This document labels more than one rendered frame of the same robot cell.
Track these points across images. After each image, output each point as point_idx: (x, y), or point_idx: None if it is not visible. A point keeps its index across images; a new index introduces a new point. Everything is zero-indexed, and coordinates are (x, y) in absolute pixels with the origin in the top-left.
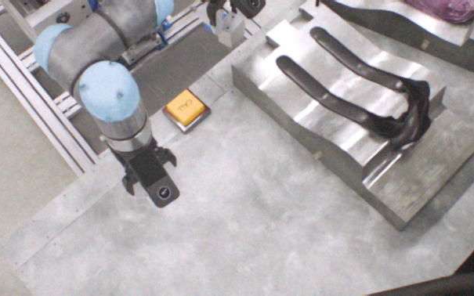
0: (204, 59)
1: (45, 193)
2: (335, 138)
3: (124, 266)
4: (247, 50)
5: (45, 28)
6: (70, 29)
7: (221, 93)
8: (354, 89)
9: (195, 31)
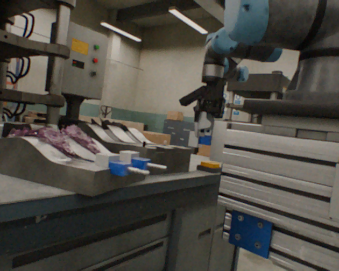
0: None
1: None
2: (136, 130)
3: (210, 161)
4: (184, 148)
5: (246, 66)
6: (239, 67)
7: (194, 171)
8: (124, 137)
9: None
